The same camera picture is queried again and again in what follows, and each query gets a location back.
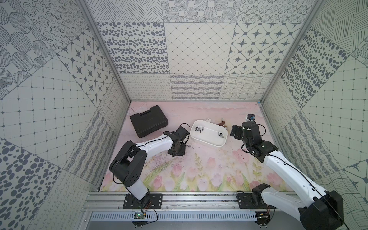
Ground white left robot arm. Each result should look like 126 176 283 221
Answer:
109 126 190 201

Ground white slotted cable duct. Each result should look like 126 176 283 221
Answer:
90 210 257 221

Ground white plastic storage box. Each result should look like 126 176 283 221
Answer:
190 120 228 148

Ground black plastic tool case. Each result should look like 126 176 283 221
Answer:
130 105 169 138

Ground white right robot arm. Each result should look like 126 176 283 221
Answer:
230 114 345 230

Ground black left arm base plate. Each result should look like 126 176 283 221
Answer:
123 192 163 209

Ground aluminium mounting rail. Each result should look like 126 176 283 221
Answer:
81 192 266 211

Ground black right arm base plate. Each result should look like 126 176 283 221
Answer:
235 191 275 210

